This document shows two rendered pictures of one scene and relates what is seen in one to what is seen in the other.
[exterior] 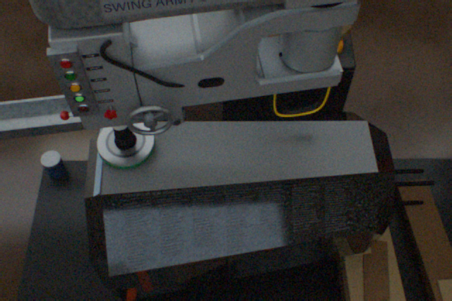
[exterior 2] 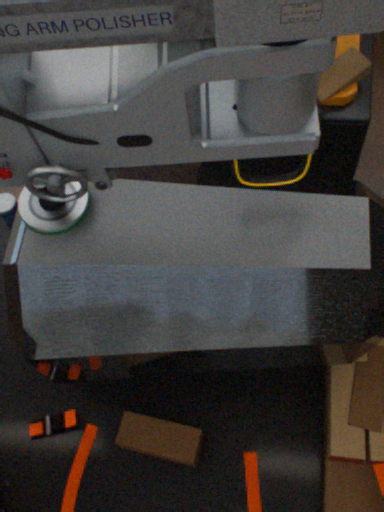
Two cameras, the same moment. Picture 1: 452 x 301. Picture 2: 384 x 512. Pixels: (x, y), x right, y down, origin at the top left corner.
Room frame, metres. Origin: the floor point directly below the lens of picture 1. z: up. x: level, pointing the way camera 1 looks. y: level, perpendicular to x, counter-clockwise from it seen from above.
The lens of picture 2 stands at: (0.29, -0.29, 2.37)
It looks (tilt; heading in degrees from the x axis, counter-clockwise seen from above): 63 degrees down; 19
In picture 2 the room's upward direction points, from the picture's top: 12 degrees counter-clockwise
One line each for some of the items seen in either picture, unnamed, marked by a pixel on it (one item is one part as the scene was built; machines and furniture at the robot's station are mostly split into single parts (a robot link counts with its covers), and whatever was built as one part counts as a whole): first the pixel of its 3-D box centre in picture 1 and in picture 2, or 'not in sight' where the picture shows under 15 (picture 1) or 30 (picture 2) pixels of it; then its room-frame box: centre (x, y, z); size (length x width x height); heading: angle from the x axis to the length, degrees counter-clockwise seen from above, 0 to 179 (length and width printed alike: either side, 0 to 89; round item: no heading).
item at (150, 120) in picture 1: (149, 111); (57, 172); (1.03, 0.27, 1.18); 0.15 x 0.10 x 0.15; 100
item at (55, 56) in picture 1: (75, 83); not in sight; (1.00, 0.45, 1.35); 0.08 x 0.03 x 0.28; 100
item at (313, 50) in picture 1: (310, 30); (276, 76); (1.23, -0.24, 1.32); 0.19 x 0.19 x 0.20
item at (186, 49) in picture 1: (227, 54); (161, 102); (1.18, 0.02, 1.28); 0.74 x 0.23 x 0.49; 100
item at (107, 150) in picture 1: (126, 141); (53, 200); (1.12, 0.40, 0.85); 0.21 x 0.21 x 0.01
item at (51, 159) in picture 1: (54, 164); (9, 209); (1.48, 0.95, 0.08); 0.10 x 0.10 x 0.13
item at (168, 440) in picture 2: not in sight; (160, 438); (0.58, 0.08, 0.07); 0.30 x 0.12 x 0.12; 85
